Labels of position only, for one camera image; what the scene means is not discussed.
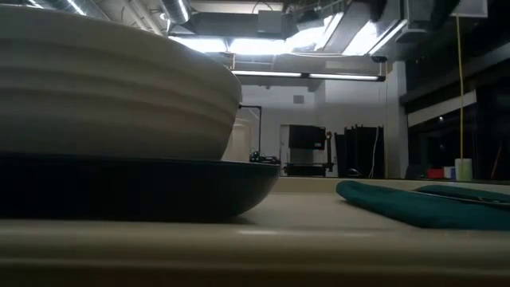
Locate white ceramic mug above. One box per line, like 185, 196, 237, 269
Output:
221, 116, 253, 163

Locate dark navy plate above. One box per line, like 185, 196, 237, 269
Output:
0, 152, 281, 222

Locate white ribbed ceramic bowl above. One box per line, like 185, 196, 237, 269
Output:
0, 4, 243, 162

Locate dark green cloth napkin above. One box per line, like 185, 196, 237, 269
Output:
335, 179, 510, 232

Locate beige plastic serving tray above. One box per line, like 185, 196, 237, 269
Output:
0, 176, 510, 287

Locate black monitor on stand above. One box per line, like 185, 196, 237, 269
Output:
288, 124, 328, 151

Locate long ceiling light bar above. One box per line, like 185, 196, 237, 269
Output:
230, 69, 386, 82

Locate black folding panels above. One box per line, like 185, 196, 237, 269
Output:
334, 125, 386, 179

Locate pale green roll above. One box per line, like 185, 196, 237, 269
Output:
454, 158, 473, 182

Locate black gantry frame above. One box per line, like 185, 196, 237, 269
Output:
238, 104, 263, 157

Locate silver ceiling duct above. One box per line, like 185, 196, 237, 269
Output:
160, 0, 193, 25

